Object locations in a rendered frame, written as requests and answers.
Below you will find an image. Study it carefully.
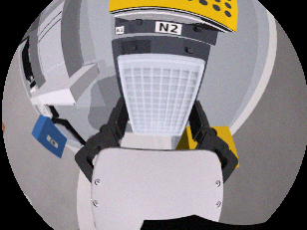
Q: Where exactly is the yellow open-top box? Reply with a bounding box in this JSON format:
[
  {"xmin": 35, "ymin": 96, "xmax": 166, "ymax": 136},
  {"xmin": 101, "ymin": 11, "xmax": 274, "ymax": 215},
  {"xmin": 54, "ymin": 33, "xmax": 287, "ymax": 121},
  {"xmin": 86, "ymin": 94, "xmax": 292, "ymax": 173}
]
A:
[{"xmin": 176, "ymin": 126, "xmax": 238, "ymax": 158}]

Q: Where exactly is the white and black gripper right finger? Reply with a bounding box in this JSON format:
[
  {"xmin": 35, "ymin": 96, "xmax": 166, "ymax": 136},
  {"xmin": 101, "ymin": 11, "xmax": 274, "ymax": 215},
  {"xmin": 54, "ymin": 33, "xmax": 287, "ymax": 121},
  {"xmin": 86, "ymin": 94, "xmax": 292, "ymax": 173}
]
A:
[{"xmin": 188, "ymin": 101, "xmax": 238, "ymax": 184}]

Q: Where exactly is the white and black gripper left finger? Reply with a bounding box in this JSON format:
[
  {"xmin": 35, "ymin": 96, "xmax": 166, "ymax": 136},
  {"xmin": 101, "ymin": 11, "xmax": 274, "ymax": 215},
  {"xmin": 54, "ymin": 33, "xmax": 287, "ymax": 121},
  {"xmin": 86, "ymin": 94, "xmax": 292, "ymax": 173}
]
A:
[{"xmin": 75, "ymin": 98, "xmax": 129, "ymax": 183}]

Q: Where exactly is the blue open-top bin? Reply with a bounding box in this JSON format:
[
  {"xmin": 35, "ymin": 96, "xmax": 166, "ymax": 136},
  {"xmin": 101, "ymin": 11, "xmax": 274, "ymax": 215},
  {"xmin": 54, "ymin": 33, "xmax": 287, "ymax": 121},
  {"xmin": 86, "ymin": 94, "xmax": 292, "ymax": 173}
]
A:
[{"xmin": 31, "ymin": 115, "xmax": 67, "ymax": 158}]

